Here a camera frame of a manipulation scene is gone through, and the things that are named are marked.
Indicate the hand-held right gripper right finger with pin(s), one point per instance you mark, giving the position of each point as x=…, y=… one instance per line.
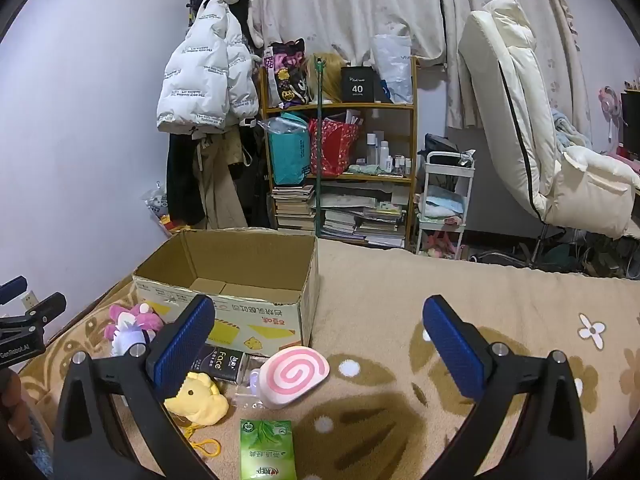
x=450, y=345

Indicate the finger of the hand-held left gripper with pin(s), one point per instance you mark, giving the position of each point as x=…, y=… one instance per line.
x=12, y=288
x=45, y=310

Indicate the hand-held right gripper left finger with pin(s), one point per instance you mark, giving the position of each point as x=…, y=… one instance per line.
x=182, y=345

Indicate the pink and white plush toy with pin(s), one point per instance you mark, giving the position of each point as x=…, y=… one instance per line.
x=132, y=317

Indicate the yellow plush toy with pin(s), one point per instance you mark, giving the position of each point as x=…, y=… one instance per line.
x=200, y=400

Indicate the cardboard box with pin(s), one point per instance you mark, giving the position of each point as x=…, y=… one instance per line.
x=260, y=320

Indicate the pink swirl plush cushion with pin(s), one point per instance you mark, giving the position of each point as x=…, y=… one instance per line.
x=295, y=372

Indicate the green tissue pack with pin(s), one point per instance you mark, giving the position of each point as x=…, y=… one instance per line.
x=267, y=450

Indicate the person's left hand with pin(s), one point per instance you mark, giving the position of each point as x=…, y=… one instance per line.
x=11, y=400

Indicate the black packet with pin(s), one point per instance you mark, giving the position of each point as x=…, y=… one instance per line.
x=220, y=360

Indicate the clear plastic packet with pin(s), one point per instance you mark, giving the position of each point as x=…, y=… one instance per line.
x=244, y=385

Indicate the beige flower printed blanket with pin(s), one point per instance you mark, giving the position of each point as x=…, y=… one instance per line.
x=380, y=310

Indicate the pink toys in cart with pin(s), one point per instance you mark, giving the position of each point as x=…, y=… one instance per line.
x=442, y=245

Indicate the patterned bag of toys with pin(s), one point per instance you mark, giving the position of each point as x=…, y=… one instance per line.
x=157, y=205

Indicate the light blue folded cloth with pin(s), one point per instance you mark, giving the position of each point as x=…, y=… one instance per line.
x=442, y=202

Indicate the pile of books and papers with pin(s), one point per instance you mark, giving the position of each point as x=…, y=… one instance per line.
x=360, y=220

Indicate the beige hanging coat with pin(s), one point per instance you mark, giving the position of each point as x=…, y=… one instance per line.
x=220, y=195

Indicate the black hanging garment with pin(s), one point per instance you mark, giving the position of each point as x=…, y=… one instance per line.
x=182, y=185

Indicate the stack of old books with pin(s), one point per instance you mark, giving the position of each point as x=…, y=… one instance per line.
x=295, y=207

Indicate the white trolley cart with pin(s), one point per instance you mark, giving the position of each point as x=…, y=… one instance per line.
x=450, y=155

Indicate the group of toiletry bottles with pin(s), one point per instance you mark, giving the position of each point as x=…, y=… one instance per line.
x=385, y=155

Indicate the black bag on cart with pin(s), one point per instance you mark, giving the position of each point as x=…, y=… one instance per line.
x=442, y=142

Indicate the teal bag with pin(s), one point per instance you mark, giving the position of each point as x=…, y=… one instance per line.
x=287, y=155

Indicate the red gift bag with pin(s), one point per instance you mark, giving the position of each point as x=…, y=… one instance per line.
x=332, y=150

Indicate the green pole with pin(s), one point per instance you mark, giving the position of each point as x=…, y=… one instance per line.
x=317, y=160

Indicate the cream recliner chair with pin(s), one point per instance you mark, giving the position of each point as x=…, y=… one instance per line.
x=505, y=110

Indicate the blue grey cloth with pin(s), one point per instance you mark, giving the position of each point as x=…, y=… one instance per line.
x=567, y=130

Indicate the wooden shelf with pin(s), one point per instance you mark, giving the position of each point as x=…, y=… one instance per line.
x=340, y=106

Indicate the white puffer jacket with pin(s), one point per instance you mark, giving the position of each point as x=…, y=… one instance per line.
x=200, y=70

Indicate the black box with white print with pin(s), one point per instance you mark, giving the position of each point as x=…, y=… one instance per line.
x=358, y=85

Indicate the white plastic bag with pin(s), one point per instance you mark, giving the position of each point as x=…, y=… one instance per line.
x=395, y=65

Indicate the black monitor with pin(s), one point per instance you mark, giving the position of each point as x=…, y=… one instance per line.
x=631, y=120

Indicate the printed bag with badges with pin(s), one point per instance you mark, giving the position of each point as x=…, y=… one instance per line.
x=285, y=75

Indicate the blond wig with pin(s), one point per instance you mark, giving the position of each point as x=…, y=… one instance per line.
x=330, y=80

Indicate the pink desk fan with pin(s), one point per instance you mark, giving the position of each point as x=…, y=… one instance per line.
x=610, y=100

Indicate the cream curtain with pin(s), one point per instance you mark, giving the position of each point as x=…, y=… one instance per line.
x=350, y=5

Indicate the white wall socket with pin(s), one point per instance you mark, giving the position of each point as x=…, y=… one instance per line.
x=30, y=301

